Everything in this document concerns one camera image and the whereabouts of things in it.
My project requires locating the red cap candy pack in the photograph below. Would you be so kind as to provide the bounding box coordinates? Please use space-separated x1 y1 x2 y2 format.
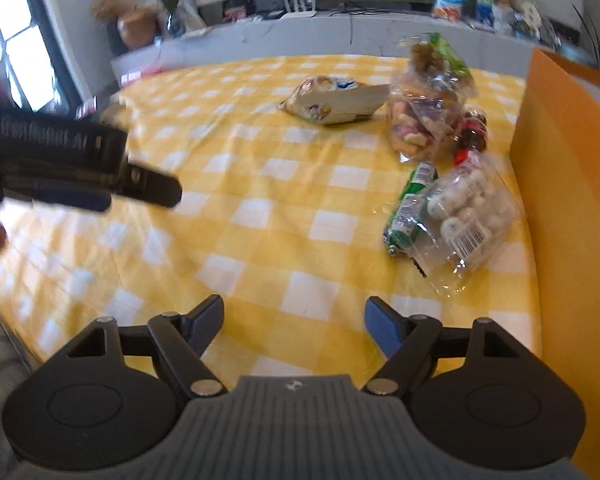
453 105 488 166

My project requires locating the green nut mix bag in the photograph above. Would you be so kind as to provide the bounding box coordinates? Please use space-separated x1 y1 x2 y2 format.
405 32 478 99

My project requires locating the orange storage box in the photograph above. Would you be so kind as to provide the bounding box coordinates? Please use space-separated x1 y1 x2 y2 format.
509 49 600 479

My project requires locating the orange vase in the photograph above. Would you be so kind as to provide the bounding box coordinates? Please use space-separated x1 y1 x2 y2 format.
118 8 158 50

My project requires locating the white balls snack bag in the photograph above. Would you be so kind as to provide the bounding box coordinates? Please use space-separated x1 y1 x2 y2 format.
382 150 520 296

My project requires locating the blue chips bag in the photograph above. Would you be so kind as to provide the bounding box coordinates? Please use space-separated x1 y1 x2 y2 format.
431 0 466 22

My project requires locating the colourful dried fruit bag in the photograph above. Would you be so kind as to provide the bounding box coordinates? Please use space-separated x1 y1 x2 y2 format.
387 73 465 162

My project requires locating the bread rolls snack bag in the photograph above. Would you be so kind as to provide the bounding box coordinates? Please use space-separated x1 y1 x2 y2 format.
277 75 389 126

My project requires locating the white wifi router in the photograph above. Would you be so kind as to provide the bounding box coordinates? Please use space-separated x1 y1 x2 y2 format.
282 0 317 18

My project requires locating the pink storage box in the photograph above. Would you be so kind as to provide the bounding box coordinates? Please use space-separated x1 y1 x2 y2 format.
119 66 163 88

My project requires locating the yellow checkered tablecloth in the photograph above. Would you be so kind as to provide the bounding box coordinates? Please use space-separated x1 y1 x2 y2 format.
0 55 541 385

